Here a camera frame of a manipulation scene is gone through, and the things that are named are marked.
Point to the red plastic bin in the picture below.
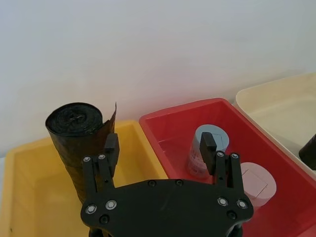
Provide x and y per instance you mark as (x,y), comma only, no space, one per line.
(177,126)

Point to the blue round canister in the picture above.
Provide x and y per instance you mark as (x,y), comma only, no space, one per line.
(195,154)

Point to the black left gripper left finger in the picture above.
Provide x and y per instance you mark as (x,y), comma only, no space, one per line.
(111,158)

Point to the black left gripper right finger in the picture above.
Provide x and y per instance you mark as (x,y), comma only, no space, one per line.
(208,153)

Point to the pink round canister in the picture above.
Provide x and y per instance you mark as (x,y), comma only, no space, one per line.
(259,182)

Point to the black rubbish bag roll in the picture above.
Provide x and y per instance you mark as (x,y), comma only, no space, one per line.
(69,138)

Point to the dark object in cream bin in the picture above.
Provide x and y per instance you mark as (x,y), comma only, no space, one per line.
(309,153)

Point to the cream plastic bin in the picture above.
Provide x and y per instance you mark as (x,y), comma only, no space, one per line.
(276,111)

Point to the yellow plastic bin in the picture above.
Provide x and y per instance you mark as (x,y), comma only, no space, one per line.
(29,185)

